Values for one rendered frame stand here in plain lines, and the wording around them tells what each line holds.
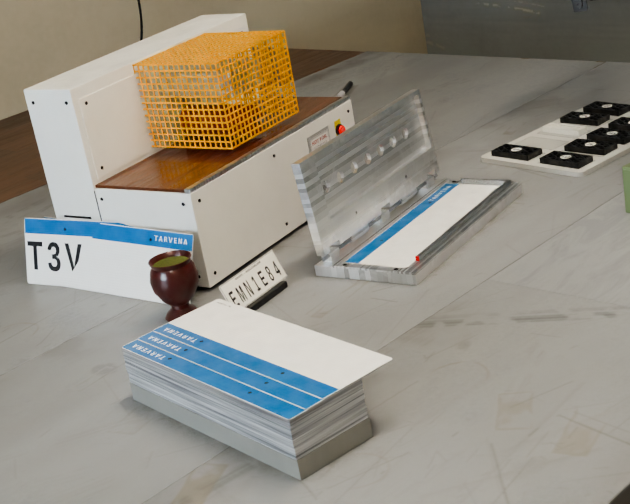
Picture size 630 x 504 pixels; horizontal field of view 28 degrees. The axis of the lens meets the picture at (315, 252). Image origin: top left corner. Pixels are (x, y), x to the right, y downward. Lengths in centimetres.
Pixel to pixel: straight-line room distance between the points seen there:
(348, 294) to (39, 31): 209
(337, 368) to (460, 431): 18
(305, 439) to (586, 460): 35
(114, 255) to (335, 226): 42
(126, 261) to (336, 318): 46
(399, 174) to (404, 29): 278
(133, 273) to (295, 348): 61
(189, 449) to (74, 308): 64
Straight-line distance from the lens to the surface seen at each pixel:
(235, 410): 170
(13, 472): 184
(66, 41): 408
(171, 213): 225
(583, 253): 219
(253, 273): 218
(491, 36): 507
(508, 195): 244
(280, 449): 165
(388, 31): 511
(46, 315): 235
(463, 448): 166
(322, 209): 222
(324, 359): 173
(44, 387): 207
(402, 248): 225
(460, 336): 195
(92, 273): 240
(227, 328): 188
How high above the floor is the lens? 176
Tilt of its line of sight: 21 degrees down
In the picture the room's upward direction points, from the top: 10 degrees counter-clockwise
